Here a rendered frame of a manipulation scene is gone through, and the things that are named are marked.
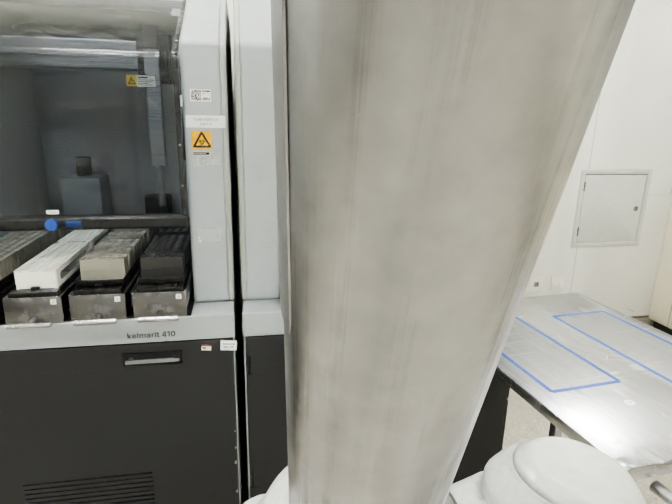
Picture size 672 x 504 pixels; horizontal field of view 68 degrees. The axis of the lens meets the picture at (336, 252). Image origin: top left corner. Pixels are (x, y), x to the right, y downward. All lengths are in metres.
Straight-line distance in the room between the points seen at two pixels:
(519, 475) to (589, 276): 2.87
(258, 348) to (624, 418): 0.91
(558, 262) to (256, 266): 2.11
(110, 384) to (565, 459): 1.23
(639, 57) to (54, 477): 3.19
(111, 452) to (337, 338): 1.47
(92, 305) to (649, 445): 1.22
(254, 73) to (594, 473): 1.16
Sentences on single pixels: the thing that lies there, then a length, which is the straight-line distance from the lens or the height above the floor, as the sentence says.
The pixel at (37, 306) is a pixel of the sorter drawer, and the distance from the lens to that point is 1.47.
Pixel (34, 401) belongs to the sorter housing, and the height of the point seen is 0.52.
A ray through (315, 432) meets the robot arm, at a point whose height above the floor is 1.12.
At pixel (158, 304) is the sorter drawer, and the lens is 1.39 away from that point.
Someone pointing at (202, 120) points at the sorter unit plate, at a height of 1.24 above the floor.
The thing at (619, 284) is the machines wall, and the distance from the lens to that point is 3.47.
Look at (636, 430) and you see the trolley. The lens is 0.89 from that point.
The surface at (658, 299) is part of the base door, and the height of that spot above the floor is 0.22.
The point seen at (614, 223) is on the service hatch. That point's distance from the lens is 3.31.
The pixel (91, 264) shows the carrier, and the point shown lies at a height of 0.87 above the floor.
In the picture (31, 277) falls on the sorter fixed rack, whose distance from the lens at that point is 1.49.
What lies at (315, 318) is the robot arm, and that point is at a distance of 0.18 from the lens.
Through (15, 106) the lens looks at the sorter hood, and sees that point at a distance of 1.47.
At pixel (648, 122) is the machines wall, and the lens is 3.34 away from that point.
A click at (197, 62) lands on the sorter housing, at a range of 1.39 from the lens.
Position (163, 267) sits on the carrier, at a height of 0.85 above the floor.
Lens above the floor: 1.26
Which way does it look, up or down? 15 degrees down
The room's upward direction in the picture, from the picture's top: 1 degrees clockwise
